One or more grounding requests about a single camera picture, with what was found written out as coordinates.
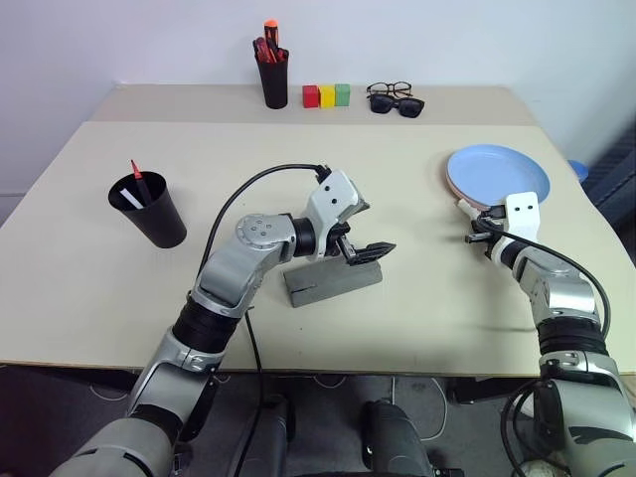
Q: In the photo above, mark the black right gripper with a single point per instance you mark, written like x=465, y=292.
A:
x=482, y=231

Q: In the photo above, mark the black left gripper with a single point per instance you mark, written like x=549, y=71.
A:
x=343, y=243

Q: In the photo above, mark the grey glasses case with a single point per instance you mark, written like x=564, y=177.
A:
x=323, y=285

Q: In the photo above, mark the blue plate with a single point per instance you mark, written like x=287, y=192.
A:
x=497, y=169

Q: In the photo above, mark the red and black marker pen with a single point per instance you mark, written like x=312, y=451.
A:
x=141, y=189

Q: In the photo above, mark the white pen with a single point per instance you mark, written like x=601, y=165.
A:
x=130, y=199

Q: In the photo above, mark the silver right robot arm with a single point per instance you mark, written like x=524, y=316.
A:
x=561, y=298

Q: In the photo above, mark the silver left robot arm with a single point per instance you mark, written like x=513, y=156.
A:
x=233, y=268

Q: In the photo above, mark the pink plate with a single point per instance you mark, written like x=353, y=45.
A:
x=459, y=196

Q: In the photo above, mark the blue round object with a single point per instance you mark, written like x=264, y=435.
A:
x=579, y=170

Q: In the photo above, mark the black sunglasses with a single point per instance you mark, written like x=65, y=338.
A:
x=381, y=104

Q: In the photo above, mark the green wooden block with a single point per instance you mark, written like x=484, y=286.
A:
x=343, y=95

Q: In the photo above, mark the yellow wooden block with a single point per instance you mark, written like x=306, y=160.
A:
x=327, y=97

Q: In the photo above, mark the brown thin-rimmed glasses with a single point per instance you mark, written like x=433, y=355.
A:
x=380, y=88

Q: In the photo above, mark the red wooden block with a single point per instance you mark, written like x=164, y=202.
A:
x=310, y=97

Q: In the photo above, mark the dark rounded shape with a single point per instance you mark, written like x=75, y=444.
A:
x=270, y=437
x=397, y=437

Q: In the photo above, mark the black pen holder cup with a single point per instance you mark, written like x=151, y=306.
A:
x=273, y=84

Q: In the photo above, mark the black tapered cup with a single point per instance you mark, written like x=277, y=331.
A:
x=159, y=223

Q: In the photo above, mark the orange-capped black marker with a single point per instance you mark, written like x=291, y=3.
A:
x=271, y=35

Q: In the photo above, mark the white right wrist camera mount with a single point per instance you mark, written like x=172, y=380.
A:
x=522, y=213

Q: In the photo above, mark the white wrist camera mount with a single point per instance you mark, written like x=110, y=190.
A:
x=333, y=194
x=522, y=213

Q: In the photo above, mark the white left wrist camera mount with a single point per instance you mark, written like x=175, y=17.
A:
x=333, y=194

